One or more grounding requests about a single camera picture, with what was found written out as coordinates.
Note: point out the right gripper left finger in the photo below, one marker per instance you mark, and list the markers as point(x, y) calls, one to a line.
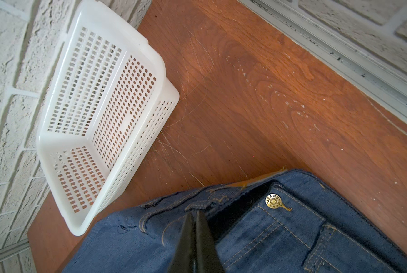
point(184, 257)

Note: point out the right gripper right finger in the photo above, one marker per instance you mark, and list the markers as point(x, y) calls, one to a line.
point(207, 259)

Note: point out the dark blue denim trousers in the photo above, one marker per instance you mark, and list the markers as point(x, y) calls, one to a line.
point(288, 222)

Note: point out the white plastic laundry basket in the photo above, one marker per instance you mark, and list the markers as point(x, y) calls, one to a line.
point(109, 100)

